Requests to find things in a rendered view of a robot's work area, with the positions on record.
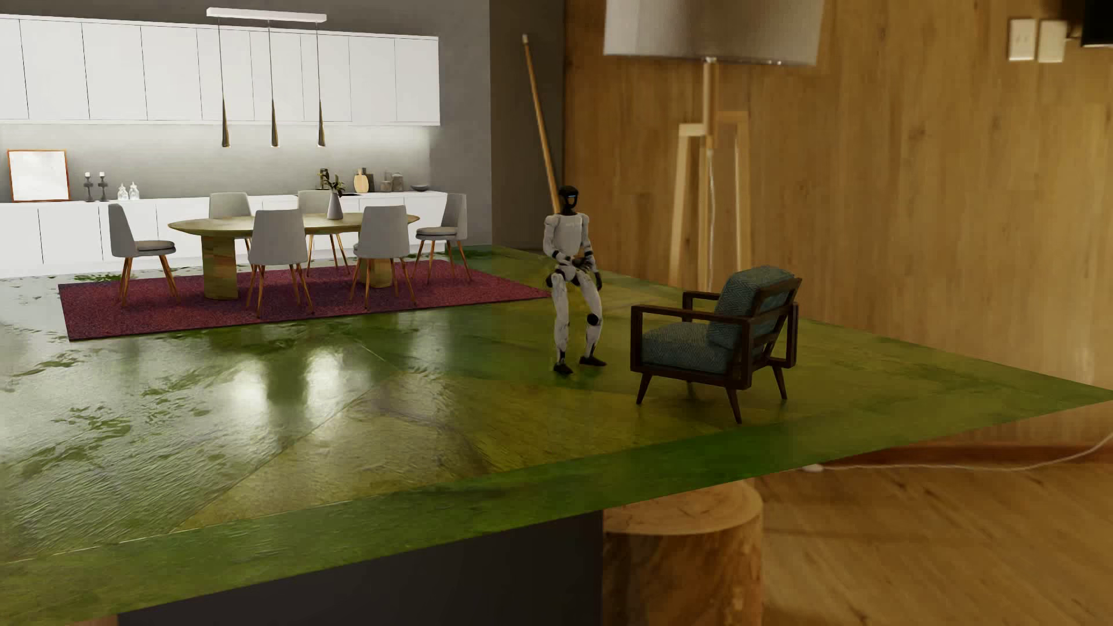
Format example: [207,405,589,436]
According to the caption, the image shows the teal cushioned dark wood armchair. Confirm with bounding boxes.
[630,265,803,425]

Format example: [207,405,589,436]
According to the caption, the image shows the round wooden log stool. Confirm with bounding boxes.
[602,480,765,626]

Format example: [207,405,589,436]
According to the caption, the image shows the dark red rug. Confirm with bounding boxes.
[57,258,551,342]

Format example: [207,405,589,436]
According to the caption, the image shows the grey dining chair wooden legs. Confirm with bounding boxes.
[296,190,351,272]
[413,192,474,285]
[350,205,417,311]
[107,202,182,306]
[208,191,256,254]
[245,209,316,315]

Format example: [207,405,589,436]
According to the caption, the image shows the triple cone pendant lamp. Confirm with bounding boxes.
[205,7,329,150]

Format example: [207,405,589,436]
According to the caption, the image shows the white humanoid robot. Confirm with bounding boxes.
[543,184,608,377]

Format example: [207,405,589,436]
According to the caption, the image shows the wooden tripod floor lamp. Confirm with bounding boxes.
[602,0,826,290]

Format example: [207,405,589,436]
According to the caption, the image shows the white wall cabinets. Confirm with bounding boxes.
[0,14,441,126]

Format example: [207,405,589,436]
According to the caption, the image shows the white wall switch plate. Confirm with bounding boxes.
[1007,18,1038,63]
[1037,19,1069,64]

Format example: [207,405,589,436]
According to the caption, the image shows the wooden picture frame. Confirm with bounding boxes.
[7,148,71,203]

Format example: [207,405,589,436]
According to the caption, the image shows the white sideboard cabinets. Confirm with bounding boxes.
[0,190,450,280]

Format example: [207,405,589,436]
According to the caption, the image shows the round wooden dining table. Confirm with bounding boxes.
[168,212,421,302]

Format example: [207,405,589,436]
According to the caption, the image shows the long wooden pole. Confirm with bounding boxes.
[521,34,563,215]

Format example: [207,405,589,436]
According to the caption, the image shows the black wall-mounted box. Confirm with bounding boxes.
[1080,0,1113,49]

